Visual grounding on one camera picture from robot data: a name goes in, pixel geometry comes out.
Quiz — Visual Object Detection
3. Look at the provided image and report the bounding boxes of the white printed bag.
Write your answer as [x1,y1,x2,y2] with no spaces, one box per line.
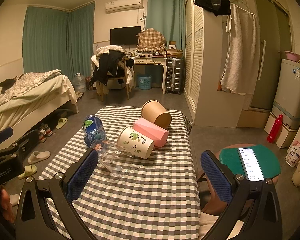
[285,141,300,167]

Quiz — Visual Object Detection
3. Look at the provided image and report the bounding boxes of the brown paper cup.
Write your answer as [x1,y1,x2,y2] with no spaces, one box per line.
[141,100,172,129]

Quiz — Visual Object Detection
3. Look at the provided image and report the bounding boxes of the black hanging garment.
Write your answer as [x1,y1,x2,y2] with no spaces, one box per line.
[194,0,231,16]

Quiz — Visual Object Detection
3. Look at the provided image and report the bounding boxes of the silver black suitcase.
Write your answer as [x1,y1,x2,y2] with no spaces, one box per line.
[165,57,185,94]

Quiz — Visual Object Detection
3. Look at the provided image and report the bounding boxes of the person's left hand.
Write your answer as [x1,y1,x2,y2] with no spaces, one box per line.
[0,186,15,223]

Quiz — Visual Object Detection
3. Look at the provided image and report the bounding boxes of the teal curtain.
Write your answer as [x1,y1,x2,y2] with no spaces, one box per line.
[146,0,186,50]
[22,3,95,80]

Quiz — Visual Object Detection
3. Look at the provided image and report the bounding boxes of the white slipper near edge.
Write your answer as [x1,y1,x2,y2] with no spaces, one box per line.
[10,194,20,207]

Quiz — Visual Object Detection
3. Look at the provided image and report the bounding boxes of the white air conditioner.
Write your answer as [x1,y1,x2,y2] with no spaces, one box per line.
[105,0,143,14]

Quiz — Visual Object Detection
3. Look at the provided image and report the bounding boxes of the large water jug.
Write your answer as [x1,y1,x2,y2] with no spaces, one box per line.
[74,73,87,93]

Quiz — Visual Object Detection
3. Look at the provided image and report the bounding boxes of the yellow-green slipper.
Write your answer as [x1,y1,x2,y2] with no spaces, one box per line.
[18,165,37,179]

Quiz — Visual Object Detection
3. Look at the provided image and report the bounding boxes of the red bottle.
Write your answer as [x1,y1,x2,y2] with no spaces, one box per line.
[267,114,283,143]

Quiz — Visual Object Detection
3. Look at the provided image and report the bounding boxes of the brown round stool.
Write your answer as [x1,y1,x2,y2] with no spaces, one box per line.
[201,144,279,215]

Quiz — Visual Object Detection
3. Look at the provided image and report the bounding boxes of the white louvered wardrobe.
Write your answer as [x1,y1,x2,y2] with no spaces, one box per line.
[184,0,245,128]

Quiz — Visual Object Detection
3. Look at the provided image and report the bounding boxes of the smartphone with lit screen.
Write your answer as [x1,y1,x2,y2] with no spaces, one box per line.
[238,148,264,181]

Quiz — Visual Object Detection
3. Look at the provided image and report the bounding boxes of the white small fridge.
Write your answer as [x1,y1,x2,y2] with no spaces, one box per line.
[272,59,300,129]

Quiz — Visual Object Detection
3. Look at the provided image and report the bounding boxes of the blue laundry basket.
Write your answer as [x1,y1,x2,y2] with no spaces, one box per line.
[138,74,152,90]

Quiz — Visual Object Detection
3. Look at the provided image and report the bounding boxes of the white desk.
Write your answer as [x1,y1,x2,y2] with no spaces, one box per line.
[132,57,167,94]

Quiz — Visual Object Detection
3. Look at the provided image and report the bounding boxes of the checkered tablecloth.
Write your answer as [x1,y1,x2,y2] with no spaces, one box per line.
[37,105,201,240]

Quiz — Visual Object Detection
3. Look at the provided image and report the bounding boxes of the left teal curtain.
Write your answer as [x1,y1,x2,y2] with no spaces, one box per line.
[22,3,95,80]

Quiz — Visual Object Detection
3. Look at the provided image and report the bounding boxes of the green slipper under bed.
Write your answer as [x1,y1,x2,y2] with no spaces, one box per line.
[56,118,68,129]

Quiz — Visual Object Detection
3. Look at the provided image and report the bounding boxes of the pink basin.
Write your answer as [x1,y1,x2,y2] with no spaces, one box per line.
[285,50,300,62]

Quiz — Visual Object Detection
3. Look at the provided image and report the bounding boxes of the clear glass cup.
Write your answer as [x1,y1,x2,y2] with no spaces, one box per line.
[90,139,134,177]

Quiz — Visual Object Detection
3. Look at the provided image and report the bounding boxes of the black flat monitor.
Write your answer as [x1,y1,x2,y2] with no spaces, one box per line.
[110,26,141,46]

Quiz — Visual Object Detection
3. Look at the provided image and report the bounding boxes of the hanging white towel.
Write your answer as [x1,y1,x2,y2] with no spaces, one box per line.
[221,3,260,94]

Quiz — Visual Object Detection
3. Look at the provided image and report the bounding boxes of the right teal curtain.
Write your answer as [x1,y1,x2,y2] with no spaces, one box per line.
[146,0,186,50]

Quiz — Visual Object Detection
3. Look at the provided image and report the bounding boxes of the white red sneakers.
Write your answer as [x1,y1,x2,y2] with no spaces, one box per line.
[37,124,53,143]

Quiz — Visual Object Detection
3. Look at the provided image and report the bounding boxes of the pink faceted cup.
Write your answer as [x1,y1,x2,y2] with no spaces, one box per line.
[133,118,169,147]

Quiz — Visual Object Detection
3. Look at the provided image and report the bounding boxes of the bed with floral bedding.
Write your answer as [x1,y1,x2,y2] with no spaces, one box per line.
[0,70,78,149]

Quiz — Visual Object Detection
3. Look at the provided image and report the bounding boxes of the chair piled with clothes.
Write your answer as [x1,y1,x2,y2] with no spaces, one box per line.
[90,45,134,100]

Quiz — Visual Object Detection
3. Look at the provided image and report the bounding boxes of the white cup with green print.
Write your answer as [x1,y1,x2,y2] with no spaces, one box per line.
[117,127,154,159]

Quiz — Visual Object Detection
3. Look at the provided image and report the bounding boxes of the plaid cloth bundle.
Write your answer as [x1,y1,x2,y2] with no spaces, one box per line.
[137,28,166,53]

